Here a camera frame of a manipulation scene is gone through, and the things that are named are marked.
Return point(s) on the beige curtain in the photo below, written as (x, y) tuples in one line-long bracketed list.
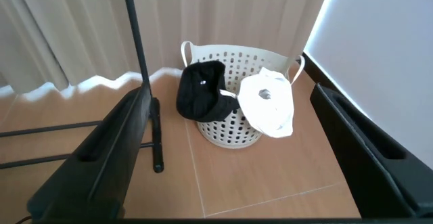
[(220, 11)]

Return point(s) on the black garment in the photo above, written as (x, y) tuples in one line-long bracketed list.
[(199, 99)]

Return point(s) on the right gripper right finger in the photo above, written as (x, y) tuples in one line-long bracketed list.
[(365, 183)]

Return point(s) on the white printed t-shirt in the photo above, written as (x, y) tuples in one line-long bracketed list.
[(267, 115)]

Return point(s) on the black clothes rack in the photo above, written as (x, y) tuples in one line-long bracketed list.
[(157, 132)]

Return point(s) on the white laundry basket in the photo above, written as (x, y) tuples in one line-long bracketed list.
[(233, 139)]

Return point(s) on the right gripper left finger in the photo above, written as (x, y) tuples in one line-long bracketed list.
[(67, 197)]

